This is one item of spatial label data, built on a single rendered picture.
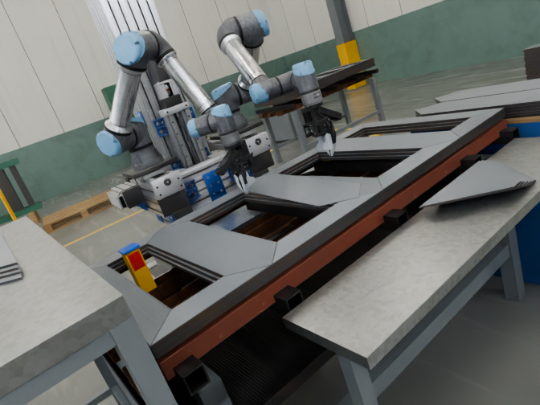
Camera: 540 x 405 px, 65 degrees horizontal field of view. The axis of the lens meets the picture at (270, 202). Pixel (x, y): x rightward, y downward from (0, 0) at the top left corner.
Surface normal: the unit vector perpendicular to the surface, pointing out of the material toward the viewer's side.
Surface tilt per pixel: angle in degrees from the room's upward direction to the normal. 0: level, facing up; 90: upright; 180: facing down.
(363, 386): 90
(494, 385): 0
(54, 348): 90
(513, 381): 0
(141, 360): 90
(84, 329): 90
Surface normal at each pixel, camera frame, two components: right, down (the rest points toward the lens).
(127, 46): -0.28, 0.29
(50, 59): 0.51, 0.11
